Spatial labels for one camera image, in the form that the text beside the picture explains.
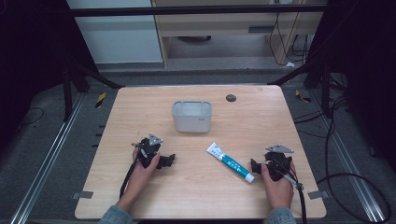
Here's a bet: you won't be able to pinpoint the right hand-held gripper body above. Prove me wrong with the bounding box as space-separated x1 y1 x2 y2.
263 143 295 182

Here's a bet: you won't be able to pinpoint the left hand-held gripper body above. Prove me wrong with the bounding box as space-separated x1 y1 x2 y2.
131 133 164 170

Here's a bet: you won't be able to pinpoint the white and teal toothpaste tube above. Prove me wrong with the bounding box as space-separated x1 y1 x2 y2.
205 142 256 184

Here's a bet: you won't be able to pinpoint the person's left hand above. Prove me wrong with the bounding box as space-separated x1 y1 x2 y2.
120 147 162 207

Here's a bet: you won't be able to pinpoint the person's right hand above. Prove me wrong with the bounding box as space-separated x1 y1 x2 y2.
261 161 297 210

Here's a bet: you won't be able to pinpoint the grey plastic container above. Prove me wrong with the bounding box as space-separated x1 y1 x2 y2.
171 100 213 134

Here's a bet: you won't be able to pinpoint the grey tape strip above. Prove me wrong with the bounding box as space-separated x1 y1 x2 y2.
72 190 94 201
307 189 330 201

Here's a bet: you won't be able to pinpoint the yellow and black tape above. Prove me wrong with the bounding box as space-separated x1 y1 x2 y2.
294 89 313 104
94 91 107 109

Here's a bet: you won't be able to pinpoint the black metal stand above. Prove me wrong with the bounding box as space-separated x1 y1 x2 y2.
60 59 125 123
266 57 332 119

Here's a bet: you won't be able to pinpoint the white cabinet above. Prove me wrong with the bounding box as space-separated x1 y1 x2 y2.
65 0 164 64

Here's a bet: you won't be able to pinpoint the wooden shelf unit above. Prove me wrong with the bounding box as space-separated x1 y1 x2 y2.
150 0 328 68

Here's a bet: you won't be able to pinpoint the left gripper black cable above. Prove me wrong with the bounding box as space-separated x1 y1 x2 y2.
119 158 140 200

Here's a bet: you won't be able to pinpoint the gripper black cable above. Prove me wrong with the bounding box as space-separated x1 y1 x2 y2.
279 161 308 224
119 158 140 200

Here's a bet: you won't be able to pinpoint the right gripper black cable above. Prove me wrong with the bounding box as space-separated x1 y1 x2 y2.
279 161 308 224

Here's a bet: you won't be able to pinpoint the black floor cable loop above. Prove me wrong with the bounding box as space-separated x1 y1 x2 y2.
292 73 392 224

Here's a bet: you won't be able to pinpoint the aluminium floor rail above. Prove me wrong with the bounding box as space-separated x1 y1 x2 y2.
8 92 87 224
306 90 387 223

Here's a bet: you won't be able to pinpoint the black hanging cables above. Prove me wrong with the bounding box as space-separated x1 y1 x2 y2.
268 12 312 67

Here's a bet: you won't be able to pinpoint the thin black floor cable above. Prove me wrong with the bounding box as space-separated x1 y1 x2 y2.
17 106 46 129

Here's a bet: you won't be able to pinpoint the black horizontal frame bar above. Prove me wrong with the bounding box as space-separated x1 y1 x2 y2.
66 4 328 18

